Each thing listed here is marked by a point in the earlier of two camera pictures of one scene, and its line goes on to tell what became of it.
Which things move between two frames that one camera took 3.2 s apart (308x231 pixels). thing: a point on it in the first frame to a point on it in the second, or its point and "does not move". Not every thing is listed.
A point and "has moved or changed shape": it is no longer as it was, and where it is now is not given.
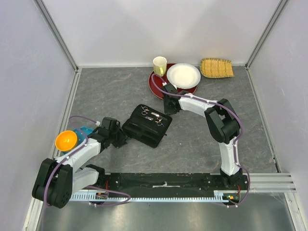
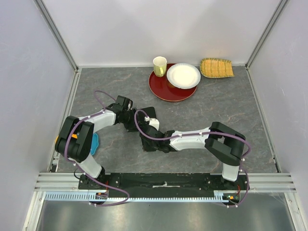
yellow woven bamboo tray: x=213 y=68 does not move
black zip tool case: x=147 y=125 has moved or changed shape
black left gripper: x=123 y=137 to x=132 y=127
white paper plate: x=184 y=75 does not move
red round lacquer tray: x=160 y=80 does not move
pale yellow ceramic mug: x=160 y=65 does not move
